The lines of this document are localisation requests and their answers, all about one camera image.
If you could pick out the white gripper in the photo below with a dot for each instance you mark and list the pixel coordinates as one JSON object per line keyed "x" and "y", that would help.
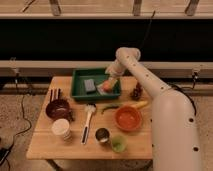
{"x": 112, "y": 79}

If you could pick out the orange red apple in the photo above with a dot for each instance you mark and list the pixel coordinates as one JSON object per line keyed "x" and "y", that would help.
{"x": 107, "y": 86}

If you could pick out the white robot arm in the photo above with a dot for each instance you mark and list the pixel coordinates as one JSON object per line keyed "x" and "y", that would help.
{"x": 175, "y": 136}

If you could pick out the green plastic tray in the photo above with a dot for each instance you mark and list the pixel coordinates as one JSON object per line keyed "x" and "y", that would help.
{"x": 78, "y": 90}

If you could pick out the grey sponge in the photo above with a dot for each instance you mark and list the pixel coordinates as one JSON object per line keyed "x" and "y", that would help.
{"x": 89, "y": 85}

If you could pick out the dark red grapes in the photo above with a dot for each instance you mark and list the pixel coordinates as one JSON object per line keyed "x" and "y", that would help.
{"x": 137, "y": 92}

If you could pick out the green chili pepper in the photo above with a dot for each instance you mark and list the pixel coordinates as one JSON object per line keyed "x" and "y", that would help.
{"x": 109, "y": 107}

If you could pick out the yellow banana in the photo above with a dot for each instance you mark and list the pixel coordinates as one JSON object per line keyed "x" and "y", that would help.
{"x": 140, "y": 104}

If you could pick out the orange bowl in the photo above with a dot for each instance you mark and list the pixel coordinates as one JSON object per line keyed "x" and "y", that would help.
{"x": 128, "y": 118}

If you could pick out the wooden table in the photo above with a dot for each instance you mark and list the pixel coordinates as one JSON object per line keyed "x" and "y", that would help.
{"x": 45, "y": 145}

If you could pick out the dark fork utensils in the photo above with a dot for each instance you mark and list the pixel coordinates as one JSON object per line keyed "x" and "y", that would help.
{"x": 55, "y": 94}

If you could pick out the metal cup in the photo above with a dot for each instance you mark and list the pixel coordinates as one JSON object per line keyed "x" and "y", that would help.
{"x": 102, "y": 135}

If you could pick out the dark red bowl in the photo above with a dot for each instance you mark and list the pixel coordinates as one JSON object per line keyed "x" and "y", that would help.
{"x": 57, "y": 109}

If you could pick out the green plastic cup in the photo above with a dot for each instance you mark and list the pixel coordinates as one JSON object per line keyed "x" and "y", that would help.
{"x": 118, "y": 143}

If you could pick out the white paper cup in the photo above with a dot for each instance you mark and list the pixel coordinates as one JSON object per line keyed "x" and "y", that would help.
{"x": 61, "y": 128}

